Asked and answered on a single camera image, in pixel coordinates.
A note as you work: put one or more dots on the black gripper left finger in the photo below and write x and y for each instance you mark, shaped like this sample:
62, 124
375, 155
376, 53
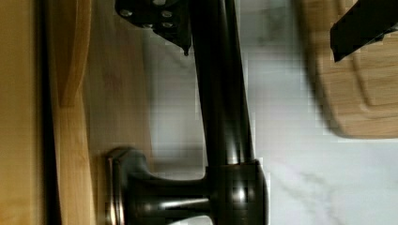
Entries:
169, 19

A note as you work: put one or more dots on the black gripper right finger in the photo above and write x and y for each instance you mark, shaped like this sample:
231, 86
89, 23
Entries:
368, 21

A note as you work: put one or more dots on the bamboo cutting board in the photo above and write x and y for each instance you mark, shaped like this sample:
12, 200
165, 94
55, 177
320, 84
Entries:
357, 95

